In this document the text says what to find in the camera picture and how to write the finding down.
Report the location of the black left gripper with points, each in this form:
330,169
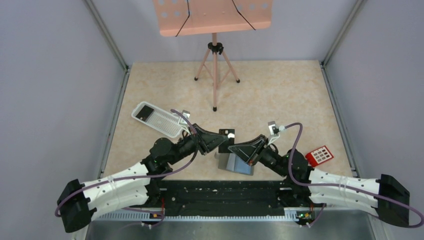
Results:
200,139

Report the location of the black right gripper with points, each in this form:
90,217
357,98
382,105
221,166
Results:
259,151

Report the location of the grey card holder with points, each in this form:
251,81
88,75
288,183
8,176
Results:
232,163

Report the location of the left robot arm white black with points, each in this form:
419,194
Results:
80,203

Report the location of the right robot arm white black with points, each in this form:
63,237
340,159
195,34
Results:
385,197

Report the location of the black card in basket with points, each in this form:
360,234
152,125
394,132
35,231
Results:
144,113

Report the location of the white plastic basket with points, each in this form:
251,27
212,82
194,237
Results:
161,120

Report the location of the red plastic basket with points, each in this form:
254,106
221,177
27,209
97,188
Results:
319,156

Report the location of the pink music stand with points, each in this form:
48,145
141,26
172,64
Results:
195,17

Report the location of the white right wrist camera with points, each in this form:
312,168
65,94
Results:
274,132

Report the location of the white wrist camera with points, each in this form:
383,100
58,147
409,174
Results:
183,121
274,132

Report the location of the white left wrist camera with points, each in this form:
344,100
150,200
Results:
183,121

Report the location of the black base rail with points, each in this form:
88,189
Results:
226,198

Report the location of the aluminium frame rail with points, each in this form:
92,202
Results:
291,214

